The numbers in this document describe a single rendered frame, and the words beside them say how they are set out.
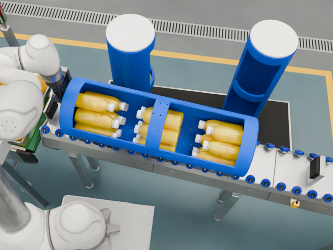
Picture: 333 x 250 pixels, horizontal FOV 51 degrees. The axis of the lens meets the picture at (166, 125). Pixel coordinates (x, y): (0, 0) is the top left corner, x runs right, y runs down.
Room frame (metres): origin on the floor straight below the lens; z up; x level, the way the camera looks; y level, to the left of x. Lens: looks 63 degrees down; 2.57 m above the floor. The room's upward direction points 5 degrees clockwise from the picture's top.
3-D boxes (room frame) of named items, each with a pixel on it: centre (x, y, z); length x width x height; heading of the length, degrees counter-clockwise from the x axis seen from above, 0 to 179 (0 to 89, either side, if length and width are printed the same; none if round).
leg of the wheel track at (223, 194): (0.75, -0.46, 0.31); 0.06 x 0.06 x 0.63; 81
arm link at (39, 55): (0.80, 0.50, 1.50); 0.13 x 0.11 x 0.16; 107
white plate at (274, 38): (1.42, -0.57, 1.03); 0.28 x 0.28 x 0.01
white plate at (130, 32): (1.36, 0.25, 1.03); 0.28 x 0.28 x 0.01
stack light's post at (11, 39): (1.25, 0.91, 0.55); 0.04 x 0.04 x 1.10; 81
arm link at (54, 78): (0.80, 0.49, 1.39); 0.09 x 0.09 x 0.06
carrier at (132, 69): (1.36, 0.25, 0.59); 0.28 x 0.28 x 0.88
